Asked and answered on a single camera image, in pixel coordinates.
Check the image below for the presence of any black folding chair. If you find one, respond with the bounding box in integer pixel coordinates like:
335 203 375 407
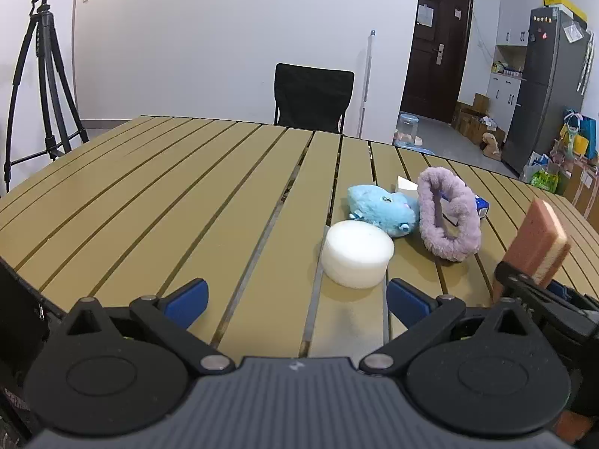
273 62 355 134

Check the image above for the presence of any white paper piece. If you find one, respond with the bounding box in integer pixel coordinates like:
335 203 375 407
395 175 422 196

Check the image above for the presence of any pile of brown cardboard boxes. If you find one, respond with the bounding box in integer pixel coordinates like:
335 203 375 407
451 94 506 146

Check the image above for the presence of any green packet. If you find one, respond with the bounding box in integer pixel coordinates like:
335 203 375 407
531 168 560 192

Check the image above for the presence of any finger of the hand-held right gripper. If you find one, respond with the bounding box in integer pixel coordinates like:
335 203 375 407
493 261 563 312
550 282 599 324

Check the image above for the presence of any brown sponge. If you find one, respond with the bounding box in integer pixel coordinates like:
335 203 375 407
491 198 572 302

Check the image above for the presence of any white foam cylinder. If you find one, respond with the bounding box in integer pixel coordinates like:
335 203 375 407
320 221 395 289

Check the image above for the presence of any purple fluffy headband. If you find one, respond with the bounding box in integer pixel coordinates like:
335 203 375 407
416 167 482 263

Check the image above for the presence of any blue plush toy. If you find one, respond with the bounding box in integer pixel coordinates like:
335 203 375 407
346 184 420 238

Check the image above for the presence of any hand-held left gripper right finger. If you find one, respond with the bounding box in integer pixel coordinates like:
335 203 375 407
358 278 532 377

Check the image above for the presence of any white mop pole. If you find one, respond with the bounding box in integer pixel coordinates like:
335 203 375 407
358 29 377 138

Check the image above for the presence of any yellow box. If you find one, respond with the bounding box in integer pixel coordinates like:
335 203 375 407
543 0 588 22

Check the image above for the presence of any dark wooden door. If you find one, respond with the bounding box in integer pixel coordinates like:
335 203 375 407
399 0 475 126

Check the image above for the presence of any white kitchen cabinet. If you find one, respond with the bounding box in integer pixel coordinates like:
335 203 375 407
487 0 546 122

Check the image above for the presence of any stack of cardboard boxes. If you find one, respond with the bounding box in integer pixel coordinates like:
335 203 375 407
562 159 599 225

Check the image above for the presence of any blue white small box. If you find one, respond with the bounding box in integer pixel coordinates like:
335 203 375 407
440 191 490 225

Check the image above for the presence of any clear pet water dispenser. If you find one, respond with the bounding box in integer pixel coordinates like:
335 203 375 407
392 113 436 155

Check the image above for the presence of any tan plush toy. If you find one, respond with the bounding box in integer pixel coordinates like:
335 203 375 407
482 132 502 159

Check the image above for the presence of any grey refrigerator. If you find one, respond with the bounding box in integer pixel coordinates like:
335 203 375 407
501 4 595 176

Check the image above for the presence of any blue gift bag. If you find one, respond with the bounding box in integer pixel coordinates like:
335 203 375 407
559 110 599 160

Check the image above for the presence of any tan folding table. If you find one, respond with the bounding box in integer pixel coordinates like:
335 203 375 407
0 114 599 370

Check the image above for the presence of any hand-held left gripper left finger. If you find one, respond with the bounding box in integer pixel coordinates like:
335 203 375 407
61 278 237 377

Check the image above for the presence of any black camera tripod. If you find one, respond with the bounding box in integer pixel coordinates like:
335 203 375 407
2 0 89 195

